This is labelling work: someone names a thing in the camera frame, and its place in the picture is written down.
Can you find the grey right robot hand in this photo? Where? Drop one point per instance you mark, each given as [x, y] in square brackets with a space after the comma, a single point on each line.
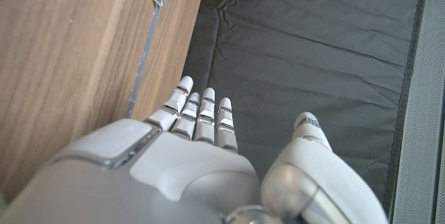
[174, 168]

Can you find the grey tape outline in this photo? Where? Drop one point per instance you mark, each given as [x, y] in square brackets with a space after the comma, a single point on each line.
[146, 46]

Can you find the black backdrop curtain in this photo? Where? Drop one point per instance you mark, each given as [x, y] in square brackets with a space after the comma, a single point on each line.
[313, 43]

